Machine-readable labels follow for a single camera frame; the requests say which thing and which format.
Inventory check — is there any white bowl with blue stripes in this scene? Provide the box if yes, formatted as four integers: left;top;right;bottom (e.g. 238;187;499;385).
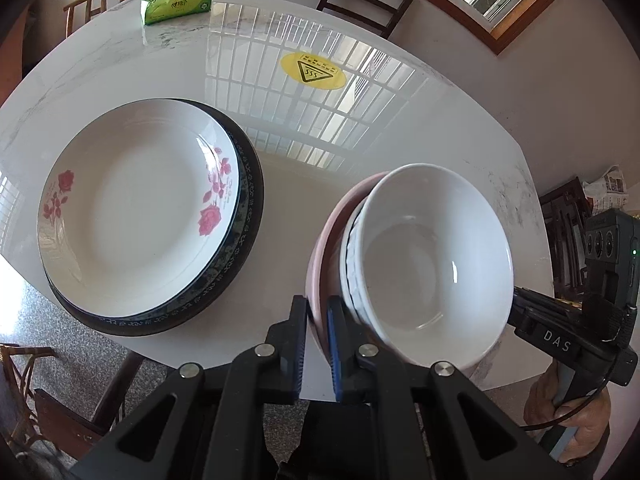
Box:
345;162;515;371

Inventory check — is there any rattan chair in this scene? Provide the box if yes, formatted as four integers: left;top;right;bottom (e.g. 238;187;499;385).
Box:
0;342;48;461

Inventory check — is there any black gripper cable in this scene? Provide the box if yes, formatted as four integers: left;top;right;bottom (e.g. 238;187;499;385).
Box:
520;305;632;433

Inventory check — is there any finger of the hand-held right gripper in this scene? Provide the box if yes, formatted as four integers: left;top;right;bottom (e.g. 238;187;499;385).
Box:
508;286;587;332

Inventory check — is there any dark carved wooden chair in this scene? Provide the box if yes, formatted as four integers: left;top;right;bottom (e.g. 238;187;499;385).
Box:
539;176;598;306

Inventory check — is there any crumpled newspaper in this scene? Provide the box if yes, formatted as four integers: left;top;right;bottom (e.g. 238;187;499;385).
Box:
582;164;630;211

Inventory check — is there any dark brown wooden chair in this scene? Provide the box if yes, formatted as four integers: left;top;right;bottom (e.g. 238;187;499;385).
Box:
32;347;158;461

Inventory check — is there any dark blue patterned plate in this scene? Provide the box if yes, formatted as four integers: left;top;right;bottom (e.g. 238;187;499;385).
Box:
44;99;265;337

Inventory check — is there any pink bowl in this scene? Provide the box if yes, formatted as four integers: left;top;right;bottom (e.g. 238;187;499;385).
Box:
305;171;391;368

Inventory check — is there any person's right hand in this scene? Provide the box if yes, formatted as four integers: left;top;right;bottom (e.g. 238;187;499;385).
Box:
524;365;613;464

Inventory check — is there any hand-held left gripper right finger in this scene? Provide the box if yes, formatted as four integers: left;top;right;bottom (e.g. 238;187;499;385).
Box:
326;296;573;480

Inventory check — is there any yellow warning sticker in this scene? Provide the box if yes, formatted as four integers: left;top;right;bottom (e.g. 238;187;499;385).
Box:
279;51;347;88

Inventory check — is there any light wooden chair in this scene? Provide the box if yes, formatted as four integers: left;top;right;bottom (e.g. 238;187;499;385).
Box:
62;0;133;38

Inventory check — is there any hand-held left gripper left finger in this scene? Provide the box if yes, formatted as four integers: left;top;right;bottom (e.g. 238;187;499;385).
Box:
70;295;308;480

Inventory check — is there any white plate with pink roses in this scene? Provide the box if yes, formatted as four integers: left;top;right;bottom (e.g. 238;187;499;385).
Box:
37;99;241;317

